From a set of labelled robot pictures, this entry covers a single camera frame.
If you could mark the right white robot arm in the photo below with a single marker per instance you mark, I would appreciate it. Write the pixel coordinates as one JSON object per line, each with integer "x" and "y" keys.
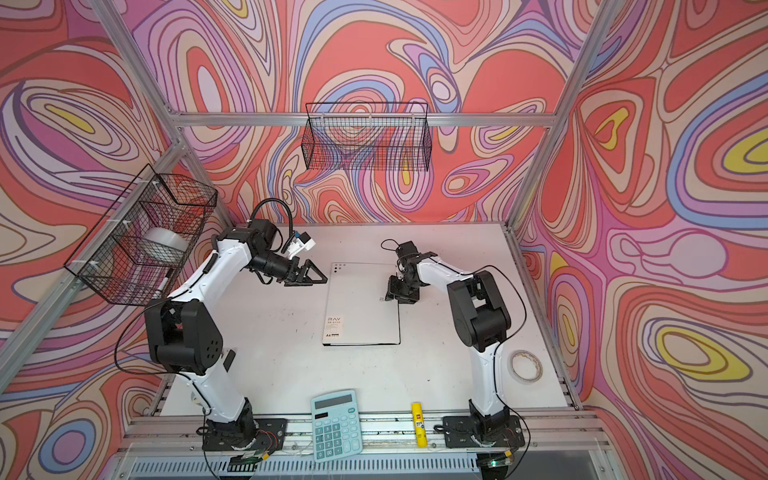
{"x": 479, "y": 315}

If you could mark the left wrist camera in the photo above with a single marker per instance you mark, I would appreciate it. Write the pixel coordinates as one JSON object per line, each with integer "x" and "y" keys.
{"x": 300, "y": 242}

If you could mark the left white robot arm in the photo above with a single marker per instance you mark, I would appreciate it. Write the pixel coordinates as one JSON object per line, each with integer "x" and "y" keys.
{"x": 183, "y": 337}

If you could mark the teal calculator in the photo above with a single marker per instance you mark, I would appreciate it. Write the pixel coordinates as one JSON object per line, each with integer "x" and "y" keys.
{"x": 337, "y": 432}

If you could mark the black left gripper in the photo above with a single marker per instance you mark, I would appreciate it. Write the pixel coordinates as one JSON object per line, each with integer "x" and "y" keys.
{"x": 291, "y": 279}

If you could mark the left black wire basket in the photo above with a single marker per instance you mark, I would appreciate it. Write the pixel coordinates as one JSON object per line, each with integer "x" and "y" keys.
{"x": 122, "y": 268}

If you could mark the yellow glue stick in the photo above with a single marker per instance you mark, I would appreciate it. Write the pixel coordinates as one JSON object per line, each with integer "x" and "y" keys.
{"x": 419, "y": 425}

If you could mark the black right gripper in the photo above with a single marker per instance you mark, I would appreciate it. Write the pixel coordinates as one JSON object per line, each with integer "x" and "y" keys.
{"x": 393, "y": 290}

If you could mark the back black wire basket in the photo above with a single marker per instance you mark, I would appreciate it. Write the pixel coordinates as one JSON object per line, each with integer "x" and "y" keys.
{"x": 367, "y": 136}

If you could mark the black file folder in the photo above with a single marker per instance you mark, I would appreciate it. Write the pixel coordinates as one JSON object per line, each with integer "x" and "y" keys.
{"x": 357, "y": 313}

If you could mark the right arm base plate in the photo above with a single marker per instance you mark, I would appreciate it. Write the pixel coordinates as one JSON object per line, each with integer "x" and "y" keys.
{"x": 463, "y": 432}

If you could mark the clear tape roll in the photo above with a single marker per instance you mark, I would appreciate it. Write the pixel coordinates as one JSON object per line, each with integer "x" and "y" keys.
{"x": 525, "y": 367}

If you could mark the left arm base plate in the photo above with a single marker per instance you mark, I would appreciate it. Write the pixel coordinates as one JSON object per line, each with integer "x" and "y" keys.
{"x": 266, "y": 435}

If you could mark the black wire basket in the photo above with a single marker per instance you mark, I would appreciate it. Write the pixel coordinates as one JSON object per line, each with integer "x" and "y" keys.
{"x": 122, "y": 268}
{"x": 367, "y": 136}

